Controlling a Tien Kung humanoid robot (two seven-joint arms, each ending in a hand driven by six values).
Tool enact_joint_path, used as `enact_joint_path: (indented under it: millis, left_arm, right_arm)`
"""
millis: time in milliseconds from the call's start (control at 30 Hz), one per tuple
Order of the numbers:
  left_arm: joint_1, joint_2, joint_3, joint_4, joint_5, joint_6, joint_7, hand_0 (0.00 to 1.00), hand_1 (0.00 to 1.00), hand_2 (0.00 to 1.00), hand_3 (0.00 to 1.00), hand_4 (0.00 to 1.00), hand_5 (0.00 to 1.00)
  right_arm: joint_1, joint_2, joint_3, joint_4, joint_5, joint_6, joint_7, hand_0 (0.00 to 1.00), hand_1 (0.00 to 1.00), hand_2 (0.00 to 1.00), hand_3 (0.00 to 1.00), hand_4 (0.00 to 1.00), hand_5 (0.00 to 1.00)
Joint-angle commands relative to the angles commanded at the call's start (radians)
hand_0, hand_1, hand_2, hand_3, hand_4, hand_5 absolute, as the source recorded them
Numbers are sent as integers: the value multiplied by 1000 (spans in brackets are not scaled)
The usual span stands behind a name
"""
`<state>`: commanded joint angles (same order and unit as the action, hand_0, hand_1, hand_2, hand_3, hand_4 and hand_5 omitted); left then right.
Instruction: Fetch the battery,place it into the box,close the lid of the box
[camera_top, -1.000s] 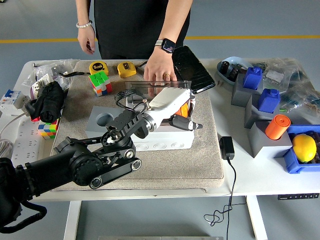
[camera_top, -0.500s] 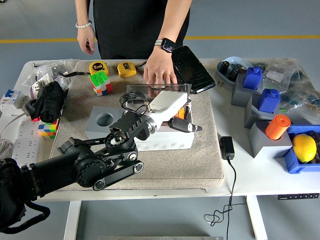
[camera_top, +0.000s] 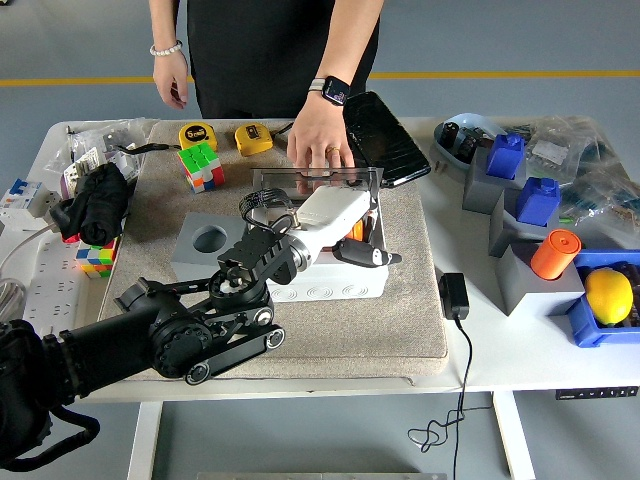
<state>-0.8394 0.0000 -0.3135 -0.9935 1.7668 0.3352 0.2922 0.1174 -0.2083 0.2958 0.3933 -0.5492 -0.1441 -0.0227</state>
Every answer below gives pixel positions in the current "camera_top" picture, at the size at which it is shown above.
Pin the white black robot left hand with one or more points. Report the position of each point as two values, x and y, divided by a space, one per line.
335 210

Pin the person's right hand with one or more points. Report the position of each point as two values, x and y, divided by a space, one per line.
172 80

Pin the person's left hand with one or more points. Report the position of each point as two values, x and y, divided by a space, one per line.
320 135

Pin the orange cylinder battery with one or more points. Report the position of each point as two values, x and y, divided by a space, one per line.
552 257
359 231

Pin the transparent grey-framed box lid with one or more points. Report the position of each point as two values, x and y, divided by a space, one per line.
280 173

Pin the white electrical junction box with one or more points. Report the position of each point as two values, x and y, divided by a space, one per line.
350 287

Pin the person's right forearm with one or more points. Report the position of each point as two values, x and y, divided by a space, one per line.
164 22

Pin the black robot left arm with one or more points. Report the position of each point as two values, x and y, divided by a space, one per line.
175 335

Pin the person's left forearm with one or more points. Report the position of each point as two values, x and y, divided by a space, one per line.
350 40

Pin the smart watch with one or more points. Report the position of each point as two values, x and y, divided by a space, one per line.
335 91

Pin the yellow tape measure 5m label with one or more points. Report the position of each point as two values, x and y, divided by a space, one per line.
197 135

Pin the glossy black case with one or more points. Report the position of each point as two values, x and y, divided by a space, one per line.
385 140

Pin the yellow tape measure black label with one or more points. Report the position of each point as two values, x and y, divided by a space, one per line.
252 140

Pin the colourful puzzle cube green face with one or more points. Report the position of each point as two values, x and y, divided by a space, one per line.
200 165

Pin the person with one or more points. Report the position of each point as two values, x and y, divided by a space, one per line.
260 50

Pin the clear bags of hardware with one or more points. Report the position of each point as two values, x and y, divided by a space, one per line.
90 135

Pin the plain black capacitor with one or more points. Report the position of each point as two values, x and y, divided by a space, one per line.
468 145
450 131

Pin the grey-brown mat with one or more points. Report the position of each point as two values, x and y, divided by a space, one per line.
350 340

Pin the black folded cloth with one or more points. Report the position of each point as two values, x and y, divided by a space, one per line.
97 200

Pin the black power adapter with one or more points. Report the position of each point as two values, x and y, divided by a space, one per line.
453 295

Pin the grey block holder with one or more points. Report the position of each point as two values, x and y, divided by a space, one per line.
480 190
510 235
535 295

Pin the light blue bowl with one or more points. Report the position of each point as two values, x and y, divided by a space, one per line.
475 121

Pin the grey block with round hole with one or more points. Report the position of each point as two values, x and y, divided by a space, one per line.
185 260

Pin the white socket module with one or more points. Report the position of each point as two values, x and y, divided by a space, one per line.
47 202

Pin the blue plastic block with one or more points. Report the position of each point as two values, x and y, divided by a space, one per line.
537 202
505 157

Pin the white blue circuit breaker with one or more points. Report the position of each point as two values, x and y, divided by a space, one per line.
22 200

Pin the white power strip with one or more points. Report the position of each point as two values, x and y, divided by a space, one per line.
50 280

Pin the clear bags of parts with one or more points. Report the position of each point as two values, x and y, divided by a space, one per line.
600 175

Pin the blue plastic bin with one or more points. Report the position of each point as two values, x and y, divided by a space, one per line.
585 325

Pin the white table leg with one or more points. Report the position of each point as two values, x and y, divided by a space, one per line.
142 440
512 435

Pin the yellow lemon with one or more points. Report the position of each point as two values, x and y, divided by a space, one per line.
608 296

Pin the black table control panel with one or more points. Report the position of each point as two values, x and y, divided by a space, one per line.
595 393

